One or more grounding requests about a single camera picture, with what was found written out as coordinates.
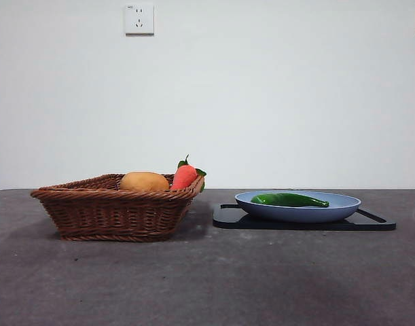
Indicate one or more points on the green pepper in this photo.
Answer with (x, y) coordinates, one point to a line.
(288, 199)

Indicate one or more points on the light blue round plate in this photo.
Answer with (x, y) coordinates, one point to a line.
(295, 214)

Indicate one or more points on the orange carrot with green leaves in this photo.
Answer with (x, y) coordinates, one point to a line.
(185, 176)

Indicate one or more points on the black rectangular tray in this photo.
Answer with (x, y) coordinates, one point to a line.
(227, 221)

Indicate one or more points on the yellow-brown potato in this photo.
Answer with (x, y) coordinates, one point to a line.
(144, 181)

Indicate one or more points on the brown wicker basket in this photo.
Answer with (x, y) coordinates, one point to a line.
(115, 214)

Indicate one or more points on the white wall socket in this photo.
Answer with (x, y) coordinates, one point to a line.
(140, 18)

